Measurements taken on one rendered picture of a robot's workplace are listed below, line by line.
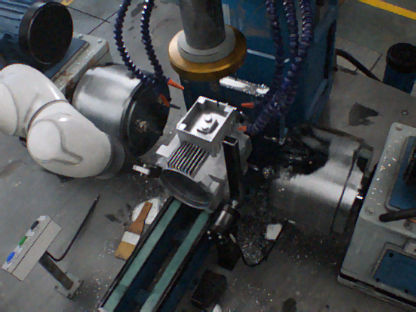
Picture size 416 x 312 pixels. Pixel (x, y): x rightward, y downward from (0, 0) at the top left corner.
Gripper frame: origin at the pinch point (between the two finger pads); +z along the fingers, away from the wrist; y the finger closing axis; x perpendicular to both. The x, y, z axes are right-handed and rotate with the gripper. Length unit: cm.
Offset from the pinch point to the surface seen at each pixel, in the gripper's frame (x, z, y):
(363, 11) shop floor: -153, 216, -1
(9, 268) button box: 33.8, -17.3, 18.0
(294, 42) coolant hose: -34.1, -15.6, -27.2
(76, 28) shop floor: -72, 169, 197
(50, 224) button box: 21.7, -8.9, 17.0
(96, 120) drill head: -6.6, 4.0, 23.9
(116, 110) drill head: -11.0, 2.4, 17.8
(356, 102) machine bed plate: -46, 61, -34
